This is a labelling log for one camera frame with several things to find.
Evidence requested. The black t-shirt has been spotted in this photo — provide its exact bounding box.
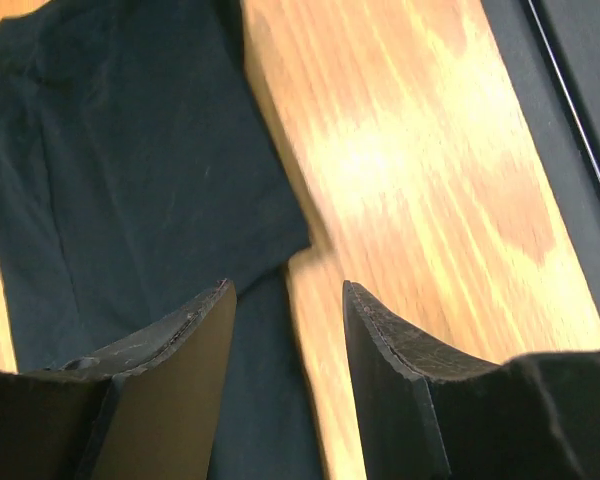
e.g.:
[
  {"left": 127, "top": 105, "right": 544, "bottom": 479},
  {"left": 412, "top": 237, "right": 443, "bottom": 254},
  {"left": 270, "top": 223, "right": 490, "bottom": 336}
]
[{"left": 0, "top": 1, "right": 323, "bottom": 479}]

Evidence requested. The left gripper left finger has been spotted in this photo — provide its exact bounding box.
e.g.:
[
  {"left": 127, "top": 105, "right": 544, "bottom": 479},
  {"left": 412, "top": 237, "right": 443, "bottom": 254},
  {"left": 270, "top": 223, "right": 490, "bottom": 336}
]
[{"left": 0, "top": 280, "right": 236, "bottom": 479}]

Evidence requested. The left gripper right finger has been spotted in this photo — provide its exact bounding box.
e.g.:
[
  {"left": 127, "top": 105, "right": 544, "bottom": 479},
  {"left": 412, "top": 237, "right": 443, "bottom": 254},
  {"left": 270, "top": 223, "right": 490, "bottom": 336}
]
[{"left": 343, "top": 281, "right": 600, "bottom": 479}]

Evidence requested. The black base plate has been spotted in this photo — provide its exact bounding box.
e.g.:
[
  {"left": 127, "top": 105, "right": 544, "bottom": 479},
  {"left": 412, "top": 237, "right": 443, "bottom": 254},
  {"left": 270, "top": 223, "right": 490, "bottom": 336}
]
[{"left": 482, "top": 1, "right": 600, "bottom": 315}]

